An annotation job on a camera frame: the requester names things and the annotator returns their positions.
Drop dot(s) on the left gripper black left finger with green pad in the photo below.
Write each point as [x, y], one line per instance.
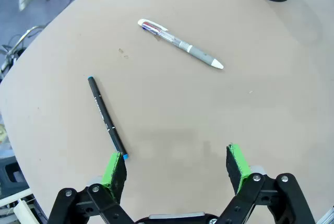
[114, 177]

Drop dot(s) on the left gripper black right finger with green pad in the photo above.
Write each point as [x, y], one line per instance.
[236, 166]

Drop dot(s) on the black pen with blue ends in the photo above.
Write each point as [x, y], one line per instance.
[104, 114]

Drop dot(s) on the white grey multicolour ballpoint pen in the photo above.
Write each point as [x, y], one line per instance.
[188, 47]

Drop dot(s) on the white foam block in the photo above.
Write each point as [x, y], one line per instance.
[24, 212]

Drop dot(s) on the grey plastic crate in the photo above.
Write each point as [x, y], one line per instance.
[10, 177]

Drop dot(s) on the aluminium profile rail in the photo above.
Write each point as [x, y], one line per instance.
[327, 216]

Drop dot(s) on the metal chair frame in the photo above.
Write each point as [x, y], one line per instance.
[15, 49]

